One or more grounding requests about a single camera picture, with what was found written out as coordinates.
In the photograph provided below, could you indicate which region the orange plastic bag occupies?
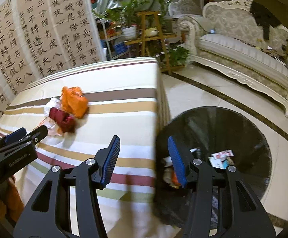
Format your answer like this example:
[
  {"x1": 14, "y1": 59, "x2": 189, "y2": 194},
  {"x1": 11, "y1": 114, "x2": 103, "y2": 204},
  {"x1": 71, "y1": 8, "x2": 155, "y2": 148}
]
[{"x1": 61, "y1": 86, "x2": 88, "y2": 119}]

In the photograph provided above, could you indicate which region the white red snack wrapper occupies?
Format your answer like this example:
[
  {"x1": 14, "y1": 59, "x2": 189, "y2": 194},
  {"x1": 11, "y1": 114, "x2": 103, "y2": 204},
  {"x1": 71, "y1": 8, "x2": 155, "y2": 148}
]
[{"x1": 212, "y1": 149, "x2": 234, "y2": 161}]

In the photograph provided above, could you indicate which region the red-orange plastic bag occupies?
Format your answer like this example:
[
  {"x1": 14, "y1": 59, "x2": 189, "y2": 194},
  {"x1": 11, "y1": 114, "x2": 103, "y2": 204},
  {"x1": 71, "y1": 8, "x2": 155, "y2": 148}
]
[{"x1": 171, "y1": 171, "x2": 181, "y2": 187}]

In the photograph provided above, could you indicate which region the teal white box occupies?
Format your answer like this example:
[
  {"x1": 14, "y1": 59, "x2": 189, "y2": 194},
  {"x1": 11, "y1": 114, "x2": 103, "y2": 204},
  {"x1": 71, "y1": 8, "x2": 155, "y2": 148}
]
[{"x1": 208, "y1": 157, "x2": 228, "y2": 169}]

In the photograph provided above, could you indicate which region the pale green wipes packet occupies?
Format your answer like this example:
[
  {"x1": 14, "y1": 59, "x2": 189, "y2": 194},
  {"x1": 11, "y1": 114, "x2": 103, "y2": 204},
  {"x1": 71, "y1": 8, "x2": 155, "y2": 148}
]
[{"x1": 162, "y1": 156, "x2": 173, "y2": 168}]

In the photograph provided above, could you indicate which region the black lined trash bin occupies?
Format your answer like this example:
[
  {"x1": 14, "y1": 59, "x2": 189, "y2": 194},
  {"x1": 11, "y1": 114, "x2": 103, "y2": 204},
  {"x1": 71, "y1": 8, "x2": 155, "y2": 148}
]
[{"x1": 153, "y1": 106, "x2": 272, "y2": 228}]

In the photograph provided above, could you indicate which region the white orange printed bag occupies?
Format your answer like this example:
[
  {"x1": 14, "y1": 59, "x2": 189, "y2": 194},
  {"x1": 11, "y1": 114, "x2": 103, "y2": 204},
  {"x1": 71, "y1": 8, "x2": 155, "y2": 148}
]
[{"x1": 38, "y1": 117, "x2": 63, "y2": 136}]

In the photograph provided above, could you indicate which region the dark red crumpled bag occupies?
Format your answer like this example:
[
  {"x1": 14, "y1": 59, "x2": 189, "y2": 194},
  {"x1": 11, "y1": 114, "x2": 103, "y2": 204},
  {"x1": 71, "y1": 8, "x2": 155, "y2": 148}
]
[{"x1": 49, "y1": 107, "x2": 76, "y2": 133}]

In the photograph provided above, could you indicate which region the striped tablecloth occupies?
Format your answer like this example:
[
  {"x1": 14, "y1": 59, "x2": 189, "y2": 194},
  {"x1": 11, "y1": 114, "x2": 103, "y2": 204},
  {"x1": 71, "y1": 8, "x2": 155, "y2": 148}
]
[{"x1": 0, "y1": 57, "x2": 178, "y2": 237}]

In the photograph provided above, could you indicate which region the calligraphy folding screen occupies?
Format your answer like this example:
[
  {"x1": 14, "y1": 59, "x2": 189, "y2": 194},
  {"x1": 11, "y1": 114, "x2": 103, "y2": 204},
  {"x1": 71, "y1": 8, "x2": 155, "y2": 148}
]
[{"x1": 0, "y1": 0, "x2": 105, "y2": 118}]

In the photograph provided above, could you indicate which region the metal storage shelf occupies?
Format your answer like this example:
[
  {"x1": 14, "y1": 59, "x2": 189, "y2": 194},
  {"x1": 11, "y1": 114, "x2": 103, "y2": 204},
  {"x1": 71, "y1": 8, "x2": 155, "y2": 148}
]
[{"x1": 96, "y1": 19, "x2": 131, "y2": 61}]

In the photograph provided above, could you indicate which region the potted plant white pot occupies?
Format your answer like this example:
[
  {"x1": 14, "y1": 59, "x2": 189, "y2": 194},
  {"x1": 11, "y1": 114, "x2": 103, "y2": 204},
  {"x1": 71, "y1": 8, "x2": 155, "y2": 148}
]
[{"x1": 93, "y1": 0, "x2": 149, "y2": 40}]

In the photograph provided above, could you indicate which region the wooden plant stand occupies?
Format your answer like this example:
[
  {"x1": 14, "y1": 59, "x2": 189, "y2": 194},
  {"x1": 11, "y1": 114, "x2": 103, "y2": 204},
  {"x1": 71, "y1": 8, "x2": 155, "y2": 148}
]
[{"x1": 124, "y1": 11, "x2": 185, "y2": 75}]

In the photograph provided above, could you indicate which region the small floor plant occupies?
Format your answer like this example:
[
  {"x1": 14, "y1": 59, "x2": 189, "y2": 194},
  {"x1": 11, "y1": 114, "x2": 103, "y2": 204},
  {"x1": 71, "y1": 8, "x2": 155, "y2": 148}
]
[{"x1": 169, "y1": 46, "x2": 189, "y2": 67}]

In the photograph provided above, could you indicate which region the ornate white sofa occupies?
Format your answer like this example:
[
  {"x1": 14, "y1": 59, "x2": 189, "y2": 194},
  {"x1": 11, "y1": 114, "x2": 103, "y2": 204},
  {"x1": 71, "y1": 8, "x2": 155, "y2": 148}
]
[{"x1": 178, "y1": 0, "x2": 288, "y2": 117}]

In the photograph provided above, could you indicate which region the tall green potted plant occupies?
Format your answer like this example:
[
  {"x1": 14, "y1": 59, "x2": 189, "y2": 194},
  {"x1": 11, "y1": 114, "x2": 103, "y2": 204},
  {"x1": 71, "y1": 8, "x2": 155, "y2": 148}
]
[{"x1": 157, "y1": 0, "x2": 173, "y2": 34}]

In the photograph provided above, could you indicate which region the ornate armchair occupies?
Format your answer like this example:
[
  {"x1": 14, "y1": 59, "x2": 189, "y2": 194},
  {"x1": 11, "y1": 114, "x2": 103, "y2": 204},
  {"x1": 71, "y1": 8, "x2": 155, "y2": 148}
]
[{"x1": 168, "y1": 0, "x2": 204, "y2": 29}]

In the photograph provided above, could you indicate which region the black jacket on sofa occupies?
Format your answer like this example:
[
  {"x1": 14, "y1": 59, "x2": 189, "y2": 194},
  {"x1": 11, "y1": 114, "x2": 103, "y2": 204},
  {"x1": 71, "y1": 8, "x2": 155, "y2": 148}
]
[{"x1": 250, "y1": 1, "x2": 281, "y2": 40}]

